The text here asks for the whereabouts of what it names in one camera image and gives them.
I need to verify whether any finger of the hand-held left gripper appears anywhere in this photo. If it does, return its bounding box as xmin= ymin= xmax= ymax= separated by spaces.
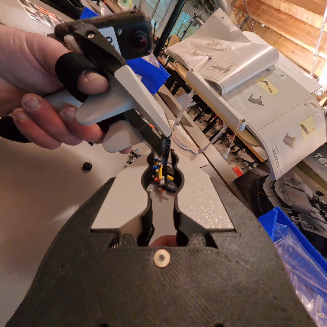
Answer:
xmin=124 ymin=109 xmax=164 ymax=157
xmin=114 ymin=65 xmax=172 ymax=138

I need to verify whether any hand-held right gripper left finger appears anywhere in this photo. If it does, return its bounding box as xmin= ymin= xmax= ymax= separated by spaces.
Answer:
xmin=91 ymin=149 xmax=155 ymax=246

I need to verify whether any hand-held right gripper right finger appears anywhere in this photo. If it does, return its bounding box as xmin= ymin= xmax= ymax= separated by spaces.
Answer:
xmin=171 ymin=149 xmax=235 ymax=246

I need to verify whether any lego gearbox assembly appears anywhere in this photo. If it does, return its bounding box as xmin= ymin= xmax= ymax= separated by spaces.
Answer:
xmin=151 ymin=137 xmax=179 ymax=194

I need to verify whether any clear bag of lego parts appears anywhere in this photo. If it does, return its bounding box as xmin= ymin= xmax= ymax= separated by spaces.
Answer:
xmin=146 ymin=51 xmax=161 ymax=68

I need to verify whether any black lego box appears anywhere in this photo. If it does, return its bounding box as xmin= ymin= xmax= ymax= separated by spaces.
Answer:
xmin=234 ymin=151 xmax=327 ymax=231

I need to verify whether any lego sticker sheet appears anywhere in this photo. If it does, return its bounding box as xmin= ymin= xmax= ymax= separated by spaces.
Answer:
xmin=17 ymin=0 xmax=67 ymax=28

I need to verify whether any lego instruction booklet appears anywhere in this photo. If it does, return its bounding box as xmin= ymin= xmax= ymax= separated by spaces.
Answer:
xmin=165 ymin=8 xmax=325 ymax=180

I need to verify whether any person's right hand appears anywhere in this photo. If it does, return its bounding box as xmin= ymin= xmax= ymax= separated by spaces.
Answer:
xmin=149 ymin=235 xmax=177 ymax=247

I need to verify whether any person's left hand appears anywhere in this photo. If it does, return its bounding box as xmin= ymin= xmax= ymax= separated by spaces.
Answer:
xmin=0 ymin=26 xmax=133 ymax=155

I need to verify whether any large blue parts bin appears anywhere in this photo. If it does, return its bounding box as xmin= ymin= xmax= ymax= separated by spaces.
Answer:
xmin=126 ymin=57 xmax=171 ymax=94

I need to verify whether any black metal pole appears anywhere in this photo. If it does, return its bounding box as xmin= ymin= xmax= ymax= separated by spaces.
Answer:
xmin=153 ymin=0 xmax=187 ymax=59

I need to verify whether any small blue parts bin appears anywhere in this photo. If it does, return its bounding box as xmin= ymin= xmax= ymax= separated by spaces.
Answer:
xmin=79 ymin=6 xmax=100 ymax=20

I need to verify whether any white book stand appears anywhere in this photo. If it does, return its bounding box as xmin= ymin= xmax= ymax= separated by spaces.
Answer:
xmin=167 ymin=54 xmax=266 ymax=166

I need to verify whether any clear plastic bag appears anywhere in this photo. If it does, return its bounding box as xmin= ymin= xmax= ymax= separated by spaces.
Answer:
xmin=272 ymin=222 xmax=327 ymax=327

